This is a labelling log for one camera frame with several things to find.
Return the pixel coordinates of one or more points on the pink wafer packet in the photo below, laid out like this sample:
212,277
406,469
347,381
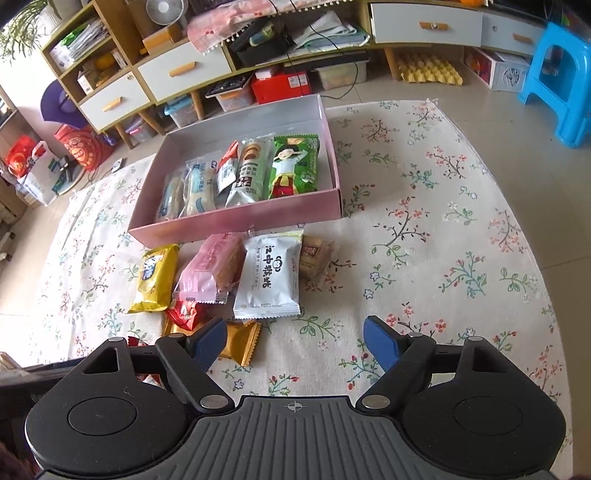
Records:
203,272

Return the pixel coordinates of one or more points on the purple fan-shaped object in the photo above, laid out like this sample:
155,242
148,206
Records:
57,101

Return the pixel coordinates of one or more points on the red white shopping bag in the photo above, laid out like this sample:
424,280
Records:
27,161

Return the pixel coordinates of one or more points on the brown cracker packet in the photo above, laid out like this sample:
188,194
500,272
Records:
316,261

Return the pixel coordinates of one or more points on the white cabinet drawer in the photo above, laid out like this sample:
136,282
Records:
425,23
512,34
115,101
184,69

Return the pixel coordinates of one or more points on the white printed box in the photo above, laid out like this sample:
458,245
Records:
503,69

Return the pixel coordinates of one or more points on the black open box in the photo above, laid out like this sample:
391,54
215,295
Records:
258,50

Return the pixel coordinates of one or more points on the pink cardboard box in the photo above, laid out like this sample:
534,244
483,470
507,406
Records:
231,226

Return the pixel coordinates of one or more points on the red snack packet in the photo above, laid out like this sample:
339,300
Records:
184,314

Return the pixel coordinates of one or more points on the blue plastic stool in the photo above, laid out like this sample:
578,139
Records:
563,41

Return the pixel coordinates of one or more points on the potted plant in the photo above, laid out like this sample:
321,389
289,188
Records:
18,23

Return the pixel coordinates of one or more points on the green snack packet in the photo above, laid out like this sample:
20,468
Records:
291,170

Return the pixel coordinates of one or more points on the grey-green cookie packet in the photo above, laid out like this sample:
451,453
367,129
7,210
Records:
249,180

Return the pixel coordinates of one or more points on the wooden cabinet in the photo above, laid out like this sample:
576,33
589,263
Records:
122,32

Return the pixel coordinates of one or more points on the yellow snack packet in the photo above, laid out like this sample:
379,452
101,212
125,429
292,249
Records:
154,277

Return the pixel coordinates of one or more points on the clear plastic bin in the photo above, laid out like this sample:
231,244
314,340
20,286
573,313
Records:
141,131
339,76
238,102

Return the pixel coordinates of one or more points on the floral mat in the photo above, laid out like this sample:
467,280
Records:
415,277

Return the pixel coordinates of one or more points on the blue lid plastic bin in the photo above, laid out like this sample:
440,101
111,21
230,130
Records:
182,113

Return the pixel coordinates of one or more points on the yellow egg tray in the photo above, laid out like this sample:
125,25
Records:
429,69

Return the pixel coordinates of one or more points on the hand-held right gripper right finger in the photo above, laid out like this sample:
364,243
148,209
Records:
381,341

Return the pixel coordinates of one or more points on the red shoe box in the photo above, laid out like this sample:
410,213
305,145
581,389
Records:
277,90

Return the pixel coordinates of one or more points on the orange fruit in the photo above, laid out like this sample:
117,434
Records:
468,2

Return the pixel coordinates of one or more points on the red gift bag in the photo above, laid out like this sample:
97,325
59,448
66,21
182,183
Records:
83,147

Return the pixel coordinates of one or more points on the small wooden box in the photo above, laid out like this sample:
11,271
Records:
161,39

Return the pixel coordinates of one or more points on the white snack packet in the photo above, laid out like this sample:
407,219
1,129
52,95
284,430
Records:
265,277

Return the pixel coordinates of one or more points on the small red white packet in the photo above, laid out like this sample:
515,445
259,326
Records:
226,173

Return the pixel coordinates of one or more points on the white blue bread packet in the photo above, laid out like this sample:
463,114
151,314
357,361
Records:
168,198
201,189

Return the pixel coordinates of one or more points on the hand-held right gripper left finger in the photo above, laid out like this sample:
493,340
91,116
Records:
210,344

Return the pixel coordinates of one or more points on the stack of papers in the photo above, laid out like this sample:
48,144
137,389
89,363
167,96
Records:
332,30

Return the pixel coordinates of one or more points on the papers and green bags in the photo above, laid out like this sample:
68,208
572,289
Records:
78,41

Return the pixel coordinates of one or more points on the white desk fan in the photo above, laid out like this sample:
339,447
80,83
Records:
164,9

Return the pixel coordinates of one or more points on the orange snack packet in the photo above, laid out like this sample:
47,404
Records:
240,341

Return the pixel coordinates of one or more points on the pink cloth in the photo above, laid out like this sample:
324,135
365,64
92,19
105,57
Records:
217,23

